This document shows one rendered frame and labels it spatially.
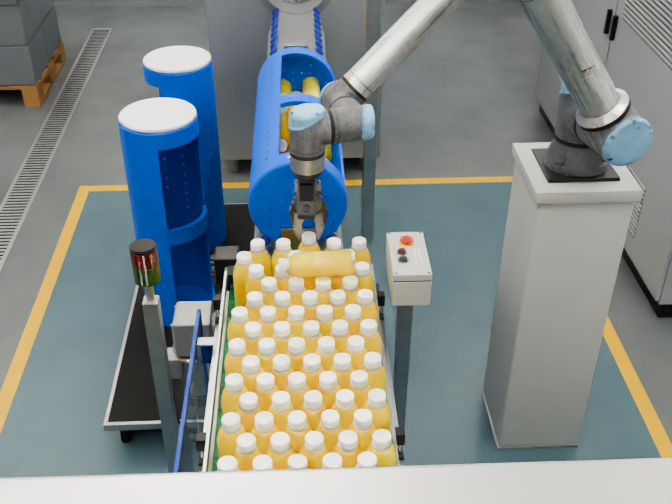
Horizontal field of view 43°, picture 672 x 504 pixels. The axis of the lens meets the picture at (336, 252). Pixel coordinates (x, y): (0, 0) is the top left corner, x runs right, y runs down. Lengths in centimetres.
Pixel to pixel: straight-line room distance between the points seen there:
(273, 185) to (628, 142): 98
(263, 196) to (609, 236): 107
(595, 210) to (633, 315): 140
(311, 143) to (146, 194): 118
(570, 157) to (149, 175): 146
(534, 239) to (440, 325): 118
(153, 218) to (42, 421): 89
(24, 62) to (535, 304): 393
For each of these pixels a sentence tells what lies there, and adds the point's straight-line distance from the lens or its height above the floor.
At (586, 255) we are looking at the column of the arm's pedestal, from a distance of 278.
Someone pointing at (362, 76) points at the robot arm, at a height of 149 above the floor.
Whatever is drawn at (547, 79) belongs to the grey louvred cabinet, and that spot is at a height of 30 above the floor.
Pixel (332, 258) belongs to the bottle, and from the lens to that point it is 215.
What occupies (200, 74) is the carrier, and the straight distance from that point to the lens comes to 358.
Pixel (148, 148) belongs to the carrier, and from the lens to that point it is 310.
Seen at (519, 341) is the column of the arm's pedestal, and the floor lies 52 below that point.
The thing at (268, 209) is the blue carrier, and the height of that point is 108.
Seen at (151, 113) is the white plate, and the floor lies 104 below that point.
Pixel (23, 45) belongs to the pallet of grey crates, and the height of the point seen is 41.
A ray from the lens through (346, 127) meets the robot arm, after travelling 216.
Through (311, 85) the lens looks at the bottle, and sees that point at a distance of 313.
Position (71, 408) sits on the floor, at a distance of 351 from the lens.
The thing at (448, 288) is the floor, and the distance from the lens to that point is 399.
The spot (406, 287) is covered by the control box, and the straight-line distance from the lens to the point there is 220.
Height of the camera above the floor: 238
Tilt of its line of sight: 35 degrees down
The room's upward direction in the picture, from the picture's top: straight up
